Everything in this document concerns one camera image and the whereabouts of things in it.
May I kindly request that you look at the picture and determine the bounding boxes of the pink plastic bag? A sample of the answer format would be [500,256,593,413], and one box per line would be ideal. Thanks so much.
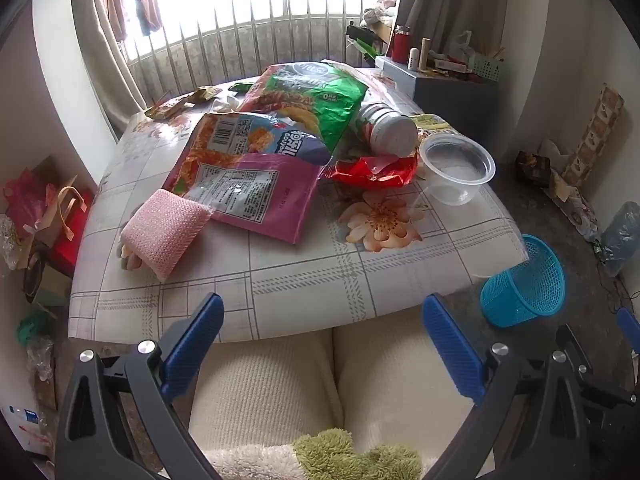
[2,167,50,222]

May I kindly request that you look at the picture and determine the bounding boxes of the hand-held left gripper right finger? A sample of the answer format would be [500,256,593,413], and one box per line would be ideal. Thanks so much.
[422,294,593,480]

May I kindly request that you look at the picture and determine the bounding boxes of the person's right leg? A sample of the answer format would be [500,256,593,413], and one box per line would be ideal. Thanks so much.
[332,307,496,466]

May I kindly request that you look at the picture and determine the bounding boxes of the white lidded bottle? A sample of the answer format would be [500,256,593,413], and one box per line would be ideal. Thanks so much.
[355,102,418,155]

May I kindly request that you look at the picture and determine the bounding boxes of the fuzzy green white garment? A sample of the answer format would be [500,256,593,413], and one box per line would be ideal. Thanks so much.
[205,429,423,480]

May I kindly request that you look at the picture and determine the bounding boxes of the white plastic bag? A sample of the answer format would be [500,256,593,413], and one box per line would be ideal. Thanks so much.
[452,30,476,58]
[210,95,247,114]

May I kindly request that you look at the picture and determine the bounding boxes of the metal balcony railing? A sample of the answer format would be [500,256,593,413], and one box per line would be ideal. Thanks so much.
[120,0,406,101]

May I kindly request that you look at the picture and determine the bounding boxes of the green plastic bag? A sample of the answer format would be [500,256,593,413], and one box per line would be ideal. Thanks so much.
[17,307,52,349]

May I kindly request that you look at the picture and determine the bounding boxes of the hanging pink clothes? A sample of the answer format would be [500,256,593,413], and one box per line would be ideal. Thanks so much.
[97,0,163,41]

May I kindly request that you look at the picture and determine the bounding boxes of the large blue water bottle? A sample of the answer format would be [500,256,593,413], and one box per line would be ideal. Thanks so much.
[600,201,640,277]

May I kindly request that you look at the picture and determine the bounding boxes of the green plastic object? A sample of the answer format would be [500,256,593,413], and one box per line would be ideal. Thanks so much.
[356,40,382,67]

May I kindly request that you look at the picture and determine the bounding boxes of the pile of cloth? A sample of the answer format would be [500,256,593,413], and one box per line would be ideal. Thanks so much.
[362,0,402,29]

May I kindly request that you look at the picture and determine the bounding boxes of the dark snack box on floor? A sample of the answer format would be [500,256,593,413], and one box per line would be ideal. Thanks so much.
[515,151,552,187]

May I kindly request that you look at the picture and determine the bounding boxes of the pink snack bag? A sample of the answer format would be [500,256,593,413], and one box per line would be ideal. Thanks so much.
[162,112,333,245]

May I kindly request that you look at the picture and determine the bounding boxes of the floral tablecloth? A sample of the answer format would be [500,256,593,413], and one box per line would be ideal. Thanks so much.
[67,65,531,343]

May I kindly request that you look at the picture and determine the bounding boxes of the paper bag with orange handles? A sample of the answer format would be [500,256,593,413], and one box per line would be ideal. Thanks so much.
[30,185,93,261]

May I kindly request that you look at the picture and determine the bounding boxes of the clear plastic cup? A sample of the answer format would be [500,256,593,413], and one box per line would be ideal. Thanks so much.
[419,134,496,206]

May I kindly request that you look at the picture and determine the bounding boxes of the tall patterned box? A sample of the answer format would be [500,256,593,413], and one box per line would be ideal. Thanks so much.
[562,83,625,187]

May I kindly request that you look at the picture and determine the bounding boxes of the green storage basket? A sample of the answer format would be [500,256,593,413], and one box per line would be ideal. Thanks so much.
[470,52,504,83]

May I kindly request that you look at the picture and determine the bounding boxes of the white box with blue label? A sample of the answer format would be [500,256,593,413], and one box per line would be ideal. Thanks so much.
[0,402,55,461]

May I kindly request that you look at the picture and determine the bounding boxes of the person's left leg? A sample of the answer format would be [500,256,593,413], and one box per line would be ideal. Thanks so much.
[190,332,345,448]

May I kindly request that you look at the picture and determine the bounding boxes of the blue mesh basket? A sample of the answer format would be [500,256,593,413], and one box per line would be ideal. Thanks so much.
[480,234,567,328]

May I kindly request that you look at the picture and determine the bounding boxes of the red thermos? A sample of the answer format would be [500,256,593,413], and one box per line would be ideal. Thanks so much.
[391,25,412,64]

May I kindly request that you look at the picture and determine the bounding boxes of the grey cabinet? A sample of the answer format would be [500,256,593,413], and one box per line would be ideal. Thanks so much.
[375,55,501,113]

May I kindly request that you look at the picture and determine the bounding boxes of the pink sponge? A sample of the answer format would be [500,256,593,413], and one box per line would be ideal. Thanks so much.
[121,189,213,282]

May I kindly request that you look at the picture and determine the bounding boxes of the yellow snack packet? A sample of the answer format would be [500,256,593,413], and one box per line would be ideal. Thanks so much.
[145,97,196,121]
[185,86,223,104]

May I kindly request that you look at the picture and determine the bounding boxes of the red white carton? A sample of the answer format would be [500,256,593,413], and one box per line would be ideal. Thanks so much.
[432,55,473,79]

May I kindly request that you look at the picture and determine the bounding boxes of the person's leg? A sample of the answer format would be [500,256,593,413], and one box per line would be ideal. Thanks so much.
[332,307,496,466]
[190,332,345,448]

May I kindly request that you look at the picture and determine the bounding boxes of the green chip bag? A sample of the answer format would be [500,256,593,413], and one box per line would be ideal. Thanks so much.
[237,63,371,153]

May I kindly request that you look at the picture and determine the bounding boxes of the yellow green flat packet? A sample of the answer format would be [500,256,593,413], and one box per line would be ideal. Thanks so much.
[412,114,454,137]

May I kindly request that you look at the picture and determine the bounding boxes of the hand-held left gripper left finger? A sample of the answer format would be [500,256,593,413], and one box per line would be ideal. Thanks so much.
[55,292,225,480]

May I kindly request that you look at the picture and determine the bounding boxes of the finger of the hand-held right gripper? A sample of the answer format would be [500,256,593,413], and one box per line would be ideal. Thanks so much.
[557,324,638,411]
[616,306,640,356]

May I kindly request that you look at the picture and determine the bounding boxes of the red wrapper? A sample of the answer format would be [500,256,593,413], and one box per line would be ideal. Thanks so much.
[320,152,418,190]

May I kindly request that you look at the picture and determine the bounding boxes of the dark blue hanging garment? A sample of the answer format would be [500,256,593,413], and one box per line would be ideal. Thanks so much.
[129,0,164,37]

